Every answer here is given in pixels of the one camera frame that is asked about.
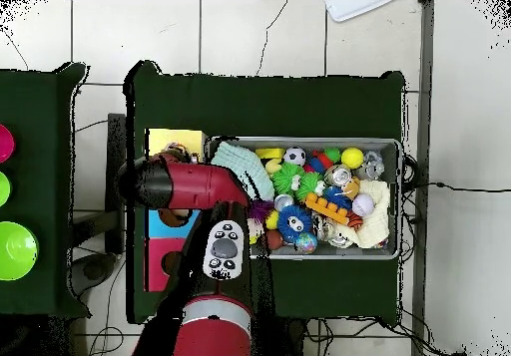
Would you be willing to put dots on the mint green cloth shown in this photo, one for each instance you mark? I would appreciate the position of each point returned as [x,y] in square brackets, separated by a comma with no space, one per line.
[239,160]

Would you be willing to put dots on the blue spiky toy with eyes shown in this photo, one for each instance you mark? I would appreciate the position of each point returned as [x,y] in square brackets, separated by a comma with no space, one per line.
[285,217]

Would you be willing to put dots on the polka dot cloth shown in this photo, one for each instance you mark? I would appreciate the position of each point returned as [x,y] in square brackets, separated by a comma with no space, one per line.
[175,147]

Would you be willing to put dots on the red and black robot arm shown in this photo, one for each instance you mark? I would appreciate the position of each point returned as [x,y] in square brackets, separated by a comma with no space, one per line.
[199,184]

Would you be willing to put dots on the wooden box with three holes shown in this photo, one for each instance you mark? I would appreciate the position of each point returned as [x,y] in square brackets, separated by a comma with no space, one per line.
[159,260]

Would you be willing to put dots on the shallow silver mesh bin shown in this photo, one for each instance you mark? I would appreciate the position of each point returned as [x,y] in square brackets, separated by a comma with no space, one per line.
[393,148]

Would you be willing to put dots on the green spiky rubber ball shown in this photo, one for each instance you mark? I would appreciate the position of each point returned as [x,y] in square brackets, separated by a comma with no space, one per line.
[285,176]

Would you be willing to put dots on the small soccer ball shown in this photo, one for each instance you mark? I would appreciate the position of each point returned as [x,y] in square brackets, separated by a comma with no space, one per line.
[294,155]

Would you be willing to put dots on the green spiky toy with eyes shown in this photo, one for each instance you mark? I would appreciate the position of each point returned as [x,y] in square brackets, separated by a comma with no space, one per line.
[309,184]

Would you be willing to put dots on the orange plastic building brick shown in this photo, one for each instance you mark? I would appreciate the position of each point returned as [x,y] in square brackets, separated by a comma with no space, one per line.
[325,208]

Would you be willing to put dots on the dark green tablecloth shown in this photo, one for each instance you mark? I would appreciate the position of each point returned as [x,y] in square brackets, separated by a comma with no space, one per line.
[259,100]
[40,104]

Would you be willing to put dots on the yellow ball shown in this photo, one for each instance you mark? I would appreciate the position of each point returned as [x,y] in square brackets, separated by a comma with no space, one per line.
[352,157]

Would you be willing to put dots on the white baseball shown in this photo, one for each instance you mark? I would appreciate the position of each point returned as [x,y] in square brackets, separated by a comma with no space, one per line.
[363,205]

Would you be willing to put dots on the grey plastic robot toy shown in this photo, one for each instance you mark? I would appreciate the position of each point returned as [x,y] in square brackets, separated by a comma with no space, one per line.
[373,166]

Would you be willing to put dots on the black stand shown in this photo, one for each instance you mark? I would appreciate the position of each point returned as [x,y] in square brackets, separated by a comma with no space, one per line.
[116,140]

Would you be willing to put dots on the grey rounded stand foot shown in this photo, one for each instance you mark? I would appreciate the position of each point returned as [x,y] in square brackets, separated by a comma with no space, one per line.
[94,270]

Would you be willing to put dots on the white tray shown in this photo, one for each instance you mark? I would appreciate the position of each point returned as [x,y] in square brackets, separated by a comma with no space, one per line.
[351,9]

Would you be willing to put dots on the large green bowl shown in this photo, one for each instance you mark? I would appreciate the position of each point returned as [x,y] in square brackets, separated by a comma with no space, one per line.
[16,252]

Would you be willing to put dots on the small green bowl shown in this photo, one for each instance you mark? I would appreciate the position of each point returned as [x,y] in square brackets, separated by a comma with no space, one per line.
[3,188]

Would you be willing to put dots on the pink bowl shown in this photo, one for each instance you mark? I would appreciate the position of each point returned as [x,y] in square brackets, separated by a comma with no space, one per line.
[4,143]

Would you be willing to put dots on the grey metal post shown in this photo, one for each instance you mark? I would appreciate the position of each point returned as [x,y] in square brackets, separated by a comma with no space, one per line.
[423,53]

